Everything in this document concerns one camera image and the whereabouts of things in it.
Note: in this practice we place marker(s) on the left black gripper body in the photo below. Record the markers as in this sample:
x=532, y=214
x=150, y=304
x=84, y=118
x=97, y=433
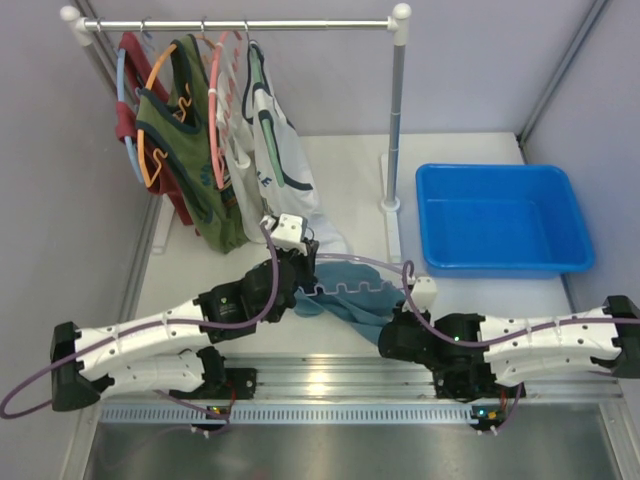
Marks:
x=304, y=265

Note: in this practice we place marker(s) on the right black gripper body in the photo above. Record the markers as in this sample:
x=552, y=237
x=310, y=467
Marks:
x=407, y=317

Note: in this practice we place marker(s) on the teal tank top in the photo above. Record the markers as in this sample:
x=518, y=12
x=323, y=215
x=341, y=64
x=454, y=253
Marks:
x=365, y=313

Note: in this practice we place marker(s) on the lavender plastic hanger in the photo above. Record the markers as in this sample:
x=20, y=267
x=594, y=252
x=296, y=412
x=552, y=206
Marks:
x=338, y=273

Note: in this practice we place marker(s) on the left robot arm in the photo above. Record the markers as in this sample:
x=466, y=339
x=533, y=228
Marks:
x=174, y=350

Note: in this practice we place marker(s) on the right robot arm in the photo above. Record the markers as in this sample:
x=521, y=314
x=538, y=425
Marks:
x=473, y=356

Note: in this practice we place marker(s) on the white navy-trimmed tank top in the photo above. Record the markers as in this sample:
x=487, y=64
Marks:
x=299, y=195

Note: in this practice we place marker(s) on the white shirt on pink hanger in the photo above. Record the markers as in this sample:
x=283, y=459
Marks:
x=236, y=144

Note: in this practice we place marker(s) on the green tank top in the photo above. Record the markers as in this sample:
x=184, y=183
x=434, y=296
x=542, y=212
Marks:
x=177, y=131

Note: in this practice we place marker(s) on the pink hanger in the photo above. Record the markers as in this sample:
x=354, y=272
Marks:
x=217, y=165

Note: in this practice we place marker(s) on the mint green hanger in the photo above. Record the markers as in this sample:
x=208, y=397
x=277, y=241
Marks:
x=260, y=96

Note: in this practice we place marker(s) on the red tank top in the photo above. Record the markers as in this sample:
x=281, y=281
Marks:
x=137, y=70

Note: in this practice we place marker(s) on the light blue hanger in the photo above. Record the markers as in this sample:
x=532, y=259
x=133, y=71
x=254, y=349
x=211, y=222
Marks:
x=120, y=93

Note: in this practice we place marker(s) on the blue plastic bin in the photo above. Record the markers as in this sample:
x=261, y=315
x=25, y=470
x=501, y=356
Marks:
x=500, y=221

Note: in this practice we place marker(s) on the white clothes rack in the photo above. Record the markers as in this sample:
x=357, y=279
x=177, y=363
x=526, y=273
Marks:
x=86, y=33

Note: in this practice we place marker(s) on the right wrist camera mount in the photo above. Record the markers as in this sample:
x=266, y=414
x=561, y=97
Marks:
x=423, y=291

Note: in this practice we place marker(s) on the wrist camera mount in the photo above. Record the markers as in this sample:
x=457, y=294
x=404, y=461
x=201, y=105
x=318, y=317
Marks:
x=423, y=291
x=286, y=232

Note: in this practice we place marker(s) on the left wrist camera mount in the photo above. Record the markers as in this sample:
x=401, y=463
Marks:
x=286, y=232

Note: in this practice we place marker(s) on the slotted cable duct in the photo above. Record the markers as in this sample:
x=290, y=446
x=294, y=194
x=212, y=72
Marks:
x=298, y=414

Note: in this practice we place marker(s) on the aluminium mounting rail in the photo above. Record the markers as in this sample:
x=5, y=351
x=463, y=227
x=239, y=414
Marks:
x=333, y=378

